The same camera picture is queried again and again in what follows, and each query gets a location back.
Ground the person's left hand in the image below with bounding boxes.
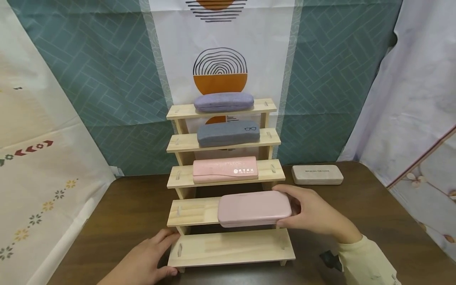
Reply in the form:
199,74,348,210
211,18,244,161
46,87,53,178
97,228,181,285

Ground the person's right hand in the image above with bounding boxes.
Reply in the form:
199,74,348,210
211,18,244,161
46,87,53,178
272,184,363,244

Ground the pale pink plain glasses case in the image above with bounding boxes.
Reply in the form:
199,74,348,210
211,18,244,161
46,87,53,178
217,190,293,229

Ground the wooden stepped display shelf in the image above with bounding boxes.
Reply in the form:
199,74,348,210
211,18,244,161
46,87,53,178
165,98,296,274

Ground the person's right forearm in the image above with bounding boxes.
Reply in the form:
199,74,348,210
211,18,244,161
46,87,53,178
336,235,402,285

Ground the beige glasses case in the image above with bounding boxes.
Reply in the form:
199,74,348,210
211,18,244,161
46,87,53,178
291,165,344,186

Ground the pink glasses case white print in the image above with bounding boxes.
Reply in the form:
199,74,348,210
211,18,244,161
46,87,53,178
192,156,259,184

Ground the grey glasses case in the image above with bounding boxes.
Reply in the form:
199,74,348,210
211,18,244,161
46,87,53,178
196,120,261,148

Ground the lavender glasses case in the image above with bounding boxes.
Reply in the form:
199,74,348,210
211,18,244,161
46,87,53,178
193,92,255,112

